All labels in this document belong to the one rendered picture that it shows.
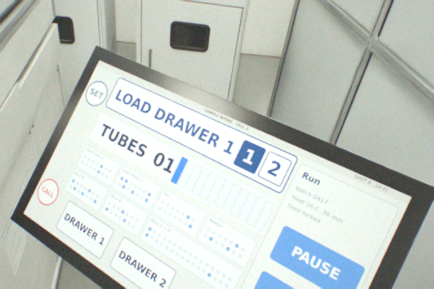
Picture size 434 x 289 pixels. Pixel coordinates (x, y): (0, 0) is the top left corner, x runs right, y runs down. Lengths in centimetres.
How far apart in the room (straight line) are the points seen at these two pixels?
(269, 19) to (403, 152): 281
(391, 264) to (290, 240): 11
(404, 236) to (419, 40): 92
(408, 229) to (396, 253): 3
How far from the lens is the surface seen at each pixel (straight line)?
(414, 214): 45
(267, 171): 46
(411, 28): 135
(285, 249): 45
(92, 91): 60
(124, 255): 53
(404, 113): 130
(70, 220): 59
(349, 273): 45
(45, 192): 62
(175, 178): 50
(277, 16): 389
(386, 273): 45
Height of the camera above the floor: 143
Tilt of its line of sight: 36 degrees down
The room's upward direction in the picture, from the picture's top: 9 degrees clockwise
